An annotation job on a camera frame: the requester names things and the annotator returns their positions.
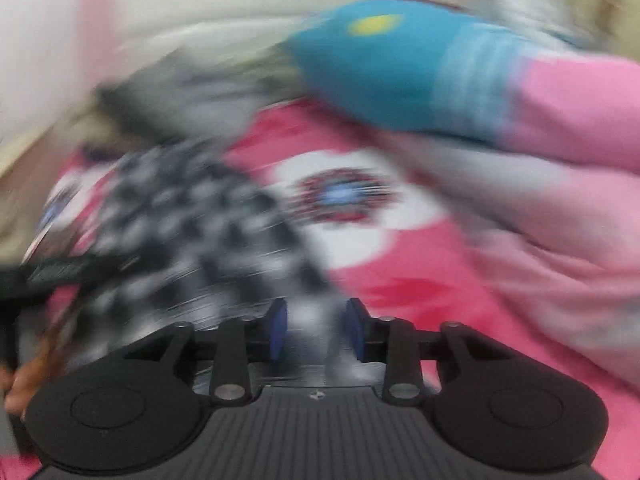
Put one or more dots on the blue striped plush cushion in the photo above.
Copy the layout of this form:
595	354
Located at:
390	70

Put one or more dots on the grey crumpled garment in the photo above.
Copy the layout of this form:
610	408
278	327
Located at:
200	95

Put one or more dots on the person's left hand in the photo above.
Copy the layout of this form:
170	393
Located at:
17	390

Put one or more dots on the pink grey floral duvet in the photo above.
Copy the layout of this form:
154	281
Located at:
575	210

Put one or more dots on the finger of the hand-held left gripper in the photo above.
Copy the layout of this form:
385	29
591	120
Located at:
80	270

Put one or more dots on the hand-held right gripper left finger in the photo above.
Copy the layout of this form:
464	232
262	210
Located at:
277	330

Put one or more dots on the black white plaid pants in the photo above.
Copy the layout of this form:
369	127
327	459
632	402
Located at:
175	225

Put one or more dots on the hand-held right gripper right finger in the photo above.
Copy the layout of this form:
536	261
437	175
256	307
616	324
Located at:
356	330

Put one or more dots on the pink floral bed sheet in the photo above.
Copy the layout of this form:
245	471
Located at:
425	285

